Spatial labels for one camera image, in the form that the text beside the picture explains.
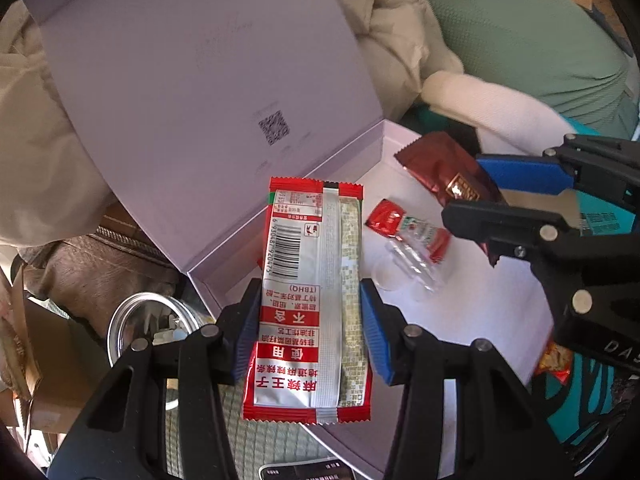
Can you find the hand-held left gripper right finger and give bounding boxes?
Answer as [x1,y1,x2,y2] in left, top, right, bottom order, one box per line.
[359,278,577,480]

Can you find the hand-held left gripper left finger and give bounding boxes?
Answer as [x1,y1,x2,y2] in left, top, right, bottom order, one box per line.
[47,280,262,480]

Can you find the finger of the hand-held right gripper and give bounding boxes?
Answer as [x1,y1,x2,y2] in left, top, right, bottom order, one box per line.
[474,133,640,202]
[440,199,593,321]

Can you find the dark red foil packet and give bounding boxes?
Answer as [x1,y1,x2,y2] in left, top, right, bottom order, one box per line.
[393,132,512,267]

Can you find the large red white snack packet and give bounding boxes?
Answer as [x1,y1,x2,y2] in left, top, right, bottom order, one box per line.
[241,176,374,426]

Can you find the small red green-label sauce packet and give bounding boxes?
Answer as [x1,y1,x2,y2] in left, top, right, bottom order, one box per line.
[365,198,453,264]

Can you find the lavender lidded cardboard box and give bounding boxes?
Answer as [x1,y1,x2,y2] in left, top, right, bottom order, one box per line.
[19,0,556,480]

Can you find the orange snack packet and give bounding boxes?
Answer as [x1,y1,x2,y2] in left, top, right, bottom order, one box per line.
[532,342,575,387]

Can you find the clear plastic wrapper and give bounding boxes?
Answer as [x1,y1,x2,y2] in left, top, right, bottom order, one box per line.
[372,239,447,295]

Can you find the teal printed bag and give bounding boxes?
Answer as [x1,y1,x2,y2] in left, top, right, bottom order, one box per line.
[529,352,640,463]

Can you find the green woven mat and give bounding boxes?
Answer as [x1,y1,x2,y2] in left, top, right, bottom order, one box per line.
[164,384,347,480]

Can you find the clear plastic jar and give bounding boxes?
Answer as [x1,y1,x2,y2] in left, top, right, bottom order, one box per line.
[106,292,217,411]

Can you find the green knit cushion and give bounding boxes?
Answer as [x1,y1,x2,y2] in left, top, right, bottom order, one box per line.
[404,0,632,126]

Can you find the brown fabric bag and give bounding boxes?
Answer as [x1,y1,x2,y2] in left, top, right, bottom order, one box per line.
[22,202,192,342]

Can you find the cream quilted jacket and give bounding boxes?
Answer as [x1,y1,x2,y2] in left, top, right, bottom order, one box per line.
[0,0,467,247]

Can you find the open plain cardboard box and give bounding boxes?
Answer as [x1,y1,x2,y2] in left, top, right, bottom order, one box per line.
[0,269,110,437]

